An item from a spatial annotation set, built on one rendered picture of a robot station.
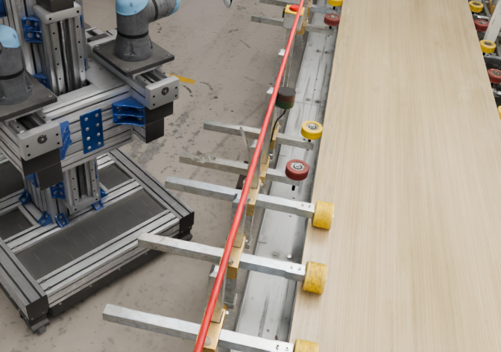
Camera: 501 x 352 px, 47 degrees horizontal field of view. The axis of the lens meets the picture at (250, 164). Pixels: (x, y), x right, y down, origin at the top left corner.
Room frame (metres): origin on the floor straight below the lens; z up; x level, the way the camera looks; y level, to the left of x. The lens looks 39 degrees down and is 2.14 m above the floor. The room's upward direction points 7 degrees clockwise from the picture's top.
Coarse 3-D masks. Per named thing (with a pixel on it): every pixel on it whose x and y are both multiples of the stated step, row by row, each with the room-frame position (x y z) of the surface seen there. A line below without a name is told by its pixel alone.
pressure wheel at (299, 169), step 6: (288, 162) 1.54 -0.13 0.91; (294, 162) 1.55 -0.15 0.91; (300, 162) 1.55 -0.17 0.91; (288, 168) 1.51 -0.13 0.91; (294, 168) 1.52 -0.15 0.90; (300, 168) 1.52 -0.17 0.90; (306, 168) 1.52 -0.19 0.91; (288, 174) 1.50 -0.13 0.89; (294, 174) 1.49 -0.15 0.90; (300, 174) 1.49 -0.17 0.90; (306, 174) 1.51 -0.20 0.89; (294, 186) 1.52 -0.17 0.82
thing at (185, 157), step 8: (184, 152) 1.58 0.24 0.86; (184, 160) 1.56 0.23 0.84; (192, 160) 1.55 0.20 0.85; (216, 160) 1.56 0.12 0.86; (224, 160) 1.56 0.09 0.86; (216, 168) 1.54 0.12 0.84; (224, 168) 1.54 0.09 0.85; (232, 168) 1.54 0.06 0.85; (240, 168) 1.53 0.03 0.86; (272, 176) 1.52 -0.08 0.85; (280, 176) 1.52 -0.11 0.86; (296, 184) 1.51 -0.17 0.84
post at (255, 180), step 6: (252, 144) 1.33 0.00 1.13; (252, 150) 1.32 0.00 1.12; (252, 156) 1.32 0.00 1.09; (258, 162) 1.31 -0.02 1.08; (258, 168) 1.31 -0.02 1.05; (258, 174) 1.31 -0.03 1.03; (252, 180) 1.32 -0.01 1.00; (258, 180) 1.34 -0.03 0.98; (252, 186) 1.31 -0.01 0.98; (246, 216) 1.32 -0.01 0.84; (252, 216) 1.31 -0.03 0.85; (246, 222) 1.32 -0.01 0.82; (252, 222) 1.34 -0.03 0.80; (246, 228) 1.32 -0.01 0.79; (246, 234) 1.31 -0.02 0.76
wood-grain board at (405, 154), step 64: (384, 0) 3.08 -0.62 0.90; (448, 0) 3.19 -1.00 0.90; (384, 64) 2.34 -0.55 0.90; (448, 64) 2.42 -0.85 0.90; (384, 128) 1.83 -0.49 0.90; (448, 128) 1.88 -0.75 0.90; (320, 192) 1.41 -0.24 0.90; (384, 192) 1.45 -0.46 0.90; (448, 192) 1.49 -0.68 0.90; (320, 256) 1.13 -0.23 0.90; (384, 256) 1.17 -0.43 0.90; (448, 256) 1.20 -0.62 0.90; (320, 320) 0.91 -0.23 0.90; (384, 320) 0.94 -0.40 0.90; (448, 320) 0.96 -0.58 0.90
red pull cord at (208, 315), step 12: (300, 0) 1.18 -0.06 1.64; (288, 48) 0.95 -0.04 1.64; (276, 84) 0.82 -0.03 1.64; (276, 96) 0.79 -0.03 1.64; (264, 120) 0.72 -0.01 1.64; (264, 132) 0.68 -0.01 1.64; (252, 168) 0.60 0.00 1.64; (240, 204) 0.52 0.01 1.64; (240, 216) 0.50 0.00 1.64; (228, 240) 0.46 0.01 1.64; (228, 252) 0.44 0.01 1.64; (216, 276) 0.41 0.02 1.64; (216, 288) 0.39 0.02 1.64; (216, 300) 0.38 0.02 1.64; (204, 324) 0.34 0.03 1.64; (204, 336) 0.33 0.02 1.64
